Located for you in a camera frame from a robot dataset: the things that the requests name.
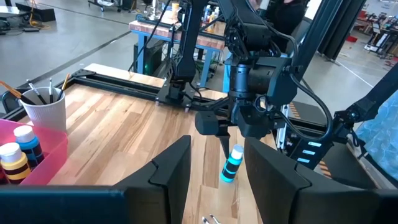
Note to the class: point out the small yellow paint bottle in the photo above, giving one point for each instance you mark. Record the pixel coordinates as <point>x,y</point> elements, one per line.
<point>14,168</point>

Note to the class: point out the black room divider panel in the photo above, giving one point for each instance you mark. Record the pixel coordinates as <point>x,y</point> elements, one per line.
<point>339,28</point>

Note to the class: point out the beige ribbed cup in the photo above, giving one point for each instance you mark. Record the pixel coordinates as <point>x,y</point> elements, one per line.
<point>43,115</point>

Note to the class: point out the blue plastic sheet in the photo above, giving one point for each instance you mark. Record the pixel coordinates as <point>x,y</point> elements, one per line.
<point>382,133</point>

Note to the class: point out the silver metal post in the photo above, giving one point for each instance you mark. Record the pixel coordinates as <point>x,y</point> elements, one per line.
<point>154,9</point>

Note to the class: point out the black computer tower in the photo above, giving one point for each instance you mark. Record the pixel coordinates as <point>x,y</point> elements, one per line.
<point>149,59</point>

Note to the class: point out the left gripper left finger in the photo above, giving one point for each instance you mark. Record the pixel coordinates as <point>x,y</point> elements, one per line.
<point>161,186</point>

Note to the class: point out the pink plastic bin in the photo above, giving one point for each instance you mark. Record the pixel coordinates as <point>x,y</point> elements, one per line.
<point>53,149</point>

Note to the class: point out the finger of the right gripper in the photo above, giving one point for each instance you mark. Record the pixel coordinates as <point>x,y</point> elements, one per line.
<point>226,143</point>

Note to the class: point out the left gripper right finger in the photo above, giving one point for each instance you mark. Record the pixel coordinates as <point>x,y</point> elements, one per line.
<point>280,186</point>

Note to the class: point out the person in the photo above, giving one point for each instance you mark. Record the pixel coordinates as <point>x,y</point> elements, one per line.
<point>286,18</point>

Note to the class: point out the black floor box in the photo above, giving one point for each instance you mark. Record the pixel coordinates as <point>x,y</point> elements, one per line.
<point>34,12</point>

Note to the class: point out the small blue paint bottle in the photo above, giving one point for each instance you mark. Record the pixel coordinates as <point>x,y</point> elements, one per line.
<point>29,149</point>

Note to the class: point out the black aluminium table frame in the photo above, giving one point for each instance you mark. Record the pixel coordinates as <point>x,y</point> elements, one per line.
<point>124,85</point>

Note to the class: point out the small light teal paint bottle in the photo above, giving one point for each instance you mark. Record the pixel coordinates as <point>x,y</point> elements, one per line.
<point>232,165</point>

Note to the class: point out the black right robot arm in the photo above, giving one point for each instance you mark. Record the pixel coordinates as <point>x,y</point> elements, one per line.
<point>189,46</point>

